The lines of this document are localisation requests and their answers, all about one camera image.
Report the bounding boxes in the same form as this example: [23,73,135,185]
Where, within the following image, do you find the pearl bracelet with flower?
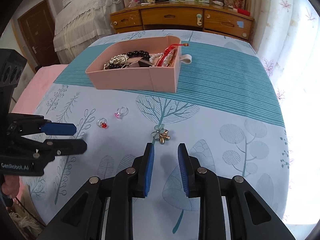
[149,52,166,63]

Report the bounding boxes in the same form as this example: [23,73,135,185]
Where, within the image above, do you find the black bead bracelet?
[110,50,151,69]

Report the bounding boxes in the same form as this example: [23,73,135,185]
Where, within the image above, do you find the gold leaf bracelet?
[103,53,129,71]

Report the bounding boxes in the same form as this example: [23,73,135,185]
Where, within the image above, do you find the white lace furniture cover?
[53,0,123,64]

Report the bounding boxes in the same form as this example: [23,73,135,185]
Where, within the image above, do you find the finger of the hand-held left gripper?
[20,137,88,161]
[12,119,77,136]

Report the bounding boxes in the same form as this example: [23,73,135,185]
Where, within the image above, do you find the white fringed rug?
[8,211,42,233]

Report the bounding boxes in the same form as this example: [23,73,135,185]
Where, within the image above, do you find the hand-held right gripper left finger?
[37,142,155,240]

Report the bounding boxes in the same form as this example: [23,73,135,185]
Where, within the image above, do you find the brown wooden door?
[17,0,61,74]

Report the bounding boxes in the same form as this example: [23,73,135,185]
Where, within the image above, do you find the white leaf print curtain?
[249,0,320,227]

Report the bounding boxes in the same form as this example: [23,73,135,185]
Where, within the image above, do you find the pink drawer box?
[85,36,193,94]

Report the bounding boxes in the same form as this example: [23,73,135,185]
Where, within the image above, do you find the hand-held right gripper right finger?
[178,143,296,240]

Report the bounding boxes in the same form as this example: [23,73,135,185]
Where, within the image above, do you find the blue flower brooch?
[151,124,172,145]

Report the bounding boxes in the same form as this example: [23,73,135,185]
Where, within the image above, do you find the pink stone ring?
[114,106,129,119]

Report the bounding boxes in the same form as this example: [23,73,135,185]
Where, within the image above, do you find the pink bed sheet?
[11,64,68,116]

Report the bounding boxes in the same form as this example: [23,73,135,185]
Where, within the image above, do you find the wooden desk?
[110,0,255,43]

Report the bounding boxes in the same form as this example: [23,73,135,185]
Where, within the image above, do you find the red string bracelet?
[156,43,190,68]

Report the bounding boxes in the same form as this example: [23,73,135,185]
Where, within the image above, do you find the person's left hand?
[0,174,22,200]

